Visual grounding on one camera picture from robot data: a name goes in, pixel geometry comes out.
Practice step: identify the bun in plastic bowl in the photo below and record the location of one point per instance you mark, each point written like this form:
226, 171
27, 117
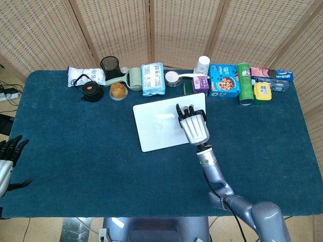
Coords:
117, 91

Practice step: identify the white power strip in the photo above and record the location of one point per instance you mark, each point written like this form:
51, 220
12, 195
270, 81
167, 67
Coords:
10, 95

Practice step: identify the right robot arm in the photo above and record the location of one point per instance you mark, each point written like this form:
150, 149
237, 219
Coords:
262, 216

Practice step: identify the yellow small box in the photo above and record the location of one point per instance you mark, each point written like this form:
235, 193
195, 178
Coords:
262, 92

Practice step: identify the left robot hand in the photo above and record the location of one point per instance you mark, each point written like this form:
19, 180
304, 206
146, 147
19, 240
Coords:
6, 161

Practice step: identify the purple small box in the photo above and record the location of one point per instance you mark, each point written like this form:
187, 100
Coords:
201, 85

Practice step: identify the pale green lint roller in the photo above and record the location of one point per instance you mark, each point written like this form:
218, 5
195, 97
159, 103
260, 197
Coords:
135, 79

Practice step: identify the woven folding screen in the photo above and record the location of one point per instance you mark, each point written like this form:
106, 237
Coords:
176, 30

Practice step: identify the white plastic snack bag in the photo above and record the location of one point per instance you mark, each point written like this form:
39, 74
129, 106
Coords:
88, 74

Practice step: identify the white plastic bottle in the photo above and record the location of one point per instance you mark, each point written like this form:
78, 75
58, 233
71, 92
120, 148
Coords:
202, 65

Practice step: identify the white plastic spoon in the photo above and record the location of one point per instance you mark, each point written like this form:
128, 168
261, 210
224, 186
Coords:
194, 75

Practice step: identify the dark green flat box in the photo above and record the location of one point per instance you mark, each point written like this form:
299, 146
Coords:
188, 88

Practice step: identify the blue white tissue pack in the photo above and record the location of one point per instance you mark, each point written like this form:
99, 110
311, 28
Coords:
152, 79

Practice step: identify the blue oreo box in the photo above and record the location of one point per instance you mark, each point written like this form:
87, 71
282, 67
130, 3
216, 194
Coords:
282, 75

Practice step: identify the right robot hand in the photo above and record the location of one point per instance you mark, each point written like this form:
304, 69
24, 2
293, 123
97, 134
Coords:
195, 128

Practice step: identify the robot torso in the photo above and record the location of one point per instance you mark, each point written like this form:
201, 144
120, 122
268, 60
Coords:
156, 229

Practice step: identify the white cutting board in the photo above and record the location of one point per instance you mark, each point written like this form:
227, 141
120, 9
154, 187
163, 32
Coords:
154, 126

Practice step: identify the blue table cloth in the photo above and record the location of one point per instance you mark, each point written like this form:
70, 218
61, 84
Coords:
88, 156

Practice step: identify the pink snack box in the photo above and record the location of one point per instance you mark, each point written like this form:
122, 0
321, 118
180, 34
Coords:
258, 72

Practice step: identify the black cast iron teapot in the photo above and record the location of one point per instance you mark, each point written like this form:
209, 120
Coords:
90, 92

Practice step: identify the round clear jar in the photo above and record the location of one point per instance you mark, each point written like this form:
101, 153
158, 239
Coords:
171, 80

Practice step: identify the black mesh pen holder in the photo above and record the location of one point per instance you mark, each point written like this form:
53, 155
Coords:
110, 68

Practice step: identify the green chip can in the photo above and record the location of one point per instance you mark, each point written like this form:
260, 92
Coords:
245, 85

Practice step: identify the blue cookie box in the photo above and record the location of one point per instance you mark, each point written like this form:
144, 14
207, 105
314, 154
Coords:
224, 82

